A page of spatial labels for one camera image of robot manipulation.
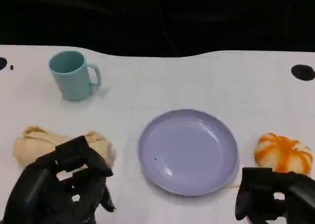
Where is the beige toy bread roll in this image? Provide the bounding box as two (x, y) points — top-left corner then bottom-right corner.
(12, 126), (117, 173)

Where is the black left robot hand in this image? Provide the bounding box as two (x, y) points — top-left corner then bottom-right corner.
(0, 135), (116, 224)

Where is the pale green mug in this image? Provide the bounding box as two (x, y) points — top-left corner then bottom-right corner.
(48, 50), (102, 101)

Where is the orange and white toy bread roll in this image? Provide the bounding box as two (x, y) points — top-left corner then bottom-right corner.
(253, 132), (314, 175)

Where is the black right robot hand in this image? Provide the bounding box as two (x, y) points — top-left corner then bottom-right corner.
(235, 166), (315, 224)

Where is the lilac plate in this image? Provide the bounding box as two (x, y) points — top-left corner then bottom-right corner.
(137, 108), (240, 197)

